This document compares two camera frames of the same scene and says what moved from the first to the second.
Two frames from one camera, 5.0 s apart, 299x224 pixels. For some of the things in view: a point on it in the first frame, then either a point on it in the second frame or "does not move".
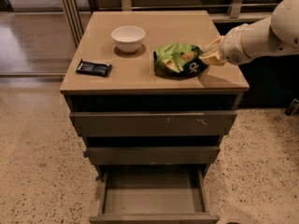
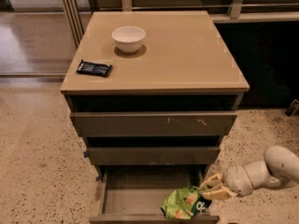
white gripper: [233, 49] → [235, 179]
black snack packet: [94, 68] does not move
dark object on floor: [293, 108] does not move
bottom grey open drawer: [153, 193] does not move
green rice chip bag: [178, 61] → [183, 203]
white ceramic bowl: [128, 38] does not move
